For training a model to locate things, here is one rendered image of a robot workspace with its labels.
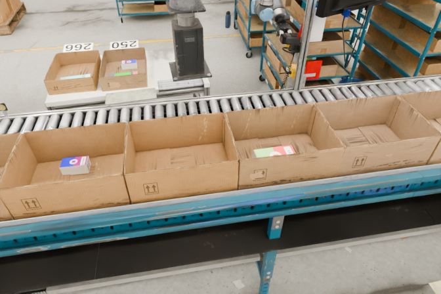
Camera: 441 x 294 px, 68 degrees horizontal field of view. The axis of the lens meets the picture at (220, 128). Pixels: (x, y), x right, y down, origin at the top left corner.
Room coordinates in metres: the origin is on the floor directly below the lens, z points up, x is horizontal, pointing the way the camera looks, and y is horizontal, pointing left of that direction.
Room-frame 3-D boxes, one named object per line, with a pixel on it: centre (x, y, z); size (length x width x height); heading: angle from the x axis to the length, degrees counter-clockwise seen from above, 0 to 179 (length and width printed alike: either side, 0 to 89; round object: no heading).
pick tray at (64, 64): (1.90, 0.95, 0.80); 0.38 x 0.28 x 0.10; 11
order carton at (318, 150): (0.99, -0.24, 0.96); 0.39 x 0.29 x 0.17; 100
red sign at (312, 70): (1.81, -0.55, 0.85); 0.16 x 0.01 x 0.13; 100
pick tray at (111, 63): (1.94, 0.63, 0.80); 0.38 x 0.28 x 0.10; 11
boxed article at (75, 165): (0.93, 0.58, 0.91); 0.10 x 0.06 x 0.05; 98
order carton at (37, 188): (0.86, 0.54, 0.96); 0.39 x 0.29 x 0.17; 100
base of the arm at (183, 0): (2.01, 0.21, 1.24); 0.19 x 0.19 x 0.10
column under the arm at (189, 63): (2.00, 0.21, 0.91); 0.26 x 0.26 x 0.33; 13
